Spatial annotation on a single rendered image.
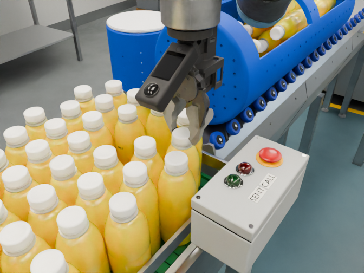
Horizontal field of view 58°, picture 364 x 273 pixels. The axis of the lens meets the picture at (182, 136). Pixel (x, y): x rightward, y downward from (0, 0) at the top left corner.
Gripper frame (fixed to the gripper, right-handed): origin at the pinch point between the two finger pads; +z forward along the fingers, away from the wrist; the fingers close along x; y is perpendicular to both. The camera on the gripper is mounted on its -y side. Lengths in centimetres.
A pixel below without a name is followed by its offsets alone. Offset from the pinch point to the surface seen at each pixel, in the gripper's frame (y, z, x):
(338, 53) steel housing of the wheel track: 114, 20, 0
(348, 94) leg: 219, 88, 6
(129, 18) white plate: 59, 5, 74
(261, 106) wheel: 39.7, 12.9, 1.6
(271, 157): 1.7, -2.2, -16.7
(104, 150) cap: -12.1, -0.7, 7.4
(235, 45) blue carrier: 22.9, -9.9, 3.0
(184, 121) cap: 4.5, 0.0, 2.7
